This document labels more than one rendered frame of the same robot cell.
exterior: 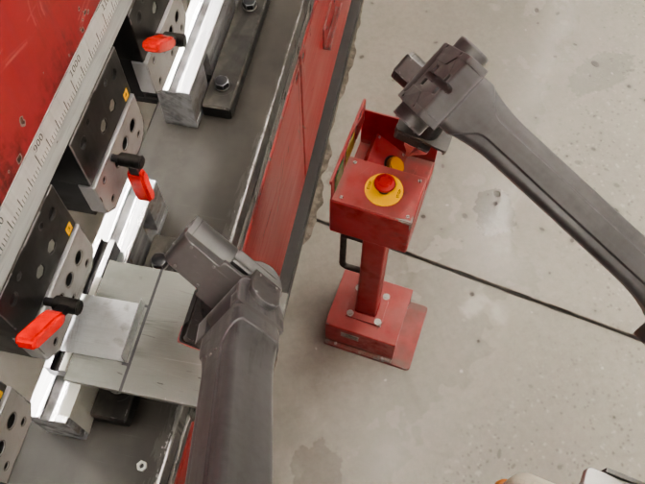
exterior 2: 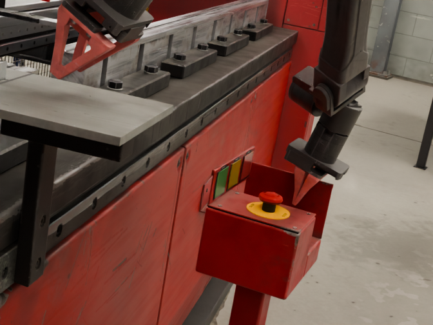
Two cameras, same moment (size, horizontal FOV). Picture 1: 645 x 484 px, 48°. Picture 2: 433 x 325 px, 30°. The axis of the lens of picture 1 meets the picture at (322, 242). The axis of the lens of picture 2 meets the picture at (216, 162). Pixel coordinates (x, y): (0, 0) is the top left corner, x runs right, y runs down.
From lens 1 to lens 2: 88 cm
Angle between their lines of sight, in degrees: 45
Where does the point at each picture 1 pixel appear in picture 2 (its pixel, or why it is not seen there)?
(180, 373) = (33, 106)
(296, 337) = not seen: outside the picture
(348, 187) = (229, 203)
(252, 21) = (152, 77)
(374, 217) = (256, 229)
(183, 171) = not seen: hidden behind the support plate
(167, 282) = (36, 77)
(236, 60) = (131, 84)
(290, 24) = (185, 95)
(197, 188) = not seen: hidden behind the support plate
